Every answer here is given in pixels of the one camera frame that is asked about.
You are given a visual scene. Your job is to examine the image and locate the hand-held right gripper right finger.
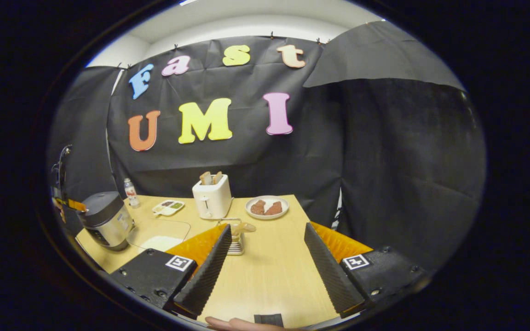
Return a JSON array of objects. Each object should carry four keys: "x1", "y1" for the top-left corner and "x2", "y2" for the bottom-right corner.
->
[{"x1": 304, "y1": 222, "x2": 431, "y2": 319}]

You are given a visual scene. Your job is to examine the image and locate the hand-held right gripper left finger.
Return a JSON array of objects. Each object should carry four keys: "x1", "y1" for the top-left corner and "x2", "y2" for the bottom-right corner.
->
[{"x1": 109, "y1": 224, "x2": 232, "y2": 321}]

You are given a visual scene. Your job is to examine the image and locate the black silver rice cooker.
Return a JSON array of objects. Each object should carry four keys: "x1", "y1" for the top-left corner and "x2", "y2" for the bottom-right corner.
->
[{"x1": 76, "y1": 191, "x2": 135, "y2": 251}]

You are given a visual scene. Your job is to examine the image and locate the metal wire chopstick holder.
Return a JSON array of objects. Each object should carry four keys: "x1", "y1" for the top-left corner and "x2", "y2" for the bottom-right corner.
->
[{"x1": 219, "y1": 221, "x2": 247, "y2": 256}]

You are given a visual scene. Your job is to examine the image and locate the wooden spoon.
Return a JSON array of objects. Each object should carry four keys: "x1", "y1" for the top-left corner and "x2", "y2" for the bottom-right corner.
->
[{"x1": 230, "y1": 222, "x2": 256, "y2": 240}]

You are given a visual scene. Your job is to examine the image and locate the small clear bottle red label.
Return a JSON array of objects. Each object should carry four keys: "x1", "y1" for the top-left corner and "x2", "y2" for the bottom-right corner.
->
[{"x1": 124, "y1": 178, "x2": 140, "y2": 209}]

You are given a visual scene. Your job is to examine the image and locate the clear glass tray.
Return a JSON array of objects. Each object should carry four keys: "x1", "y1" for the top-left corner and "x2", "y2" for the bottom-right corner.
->
[{"x1": 126, "y1": 218, "x2": 191, "y2": 252}]

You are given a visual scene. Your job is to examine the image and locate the white toaster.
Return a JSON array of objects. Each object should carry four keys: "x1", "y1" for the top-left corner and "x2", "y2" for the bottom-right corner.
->
[{"x1": 192, "y1": 174, "x2": 233, "y2": 220}]

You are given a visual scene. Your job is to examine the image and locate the white divided condiment dish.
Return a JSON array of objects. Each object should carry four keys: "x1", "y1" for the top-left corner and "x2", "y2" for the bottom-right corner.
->
[{"x1": 152, "y1": 200, "x2": 185, "y2": 217}]

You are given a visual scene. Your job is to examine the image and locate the white round plate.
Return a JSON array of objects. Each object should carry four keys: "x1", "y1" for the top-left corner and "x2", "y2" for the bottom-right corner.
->
[{"x1": 245, "y1": 195, "x2": 289, "y2": 220}]

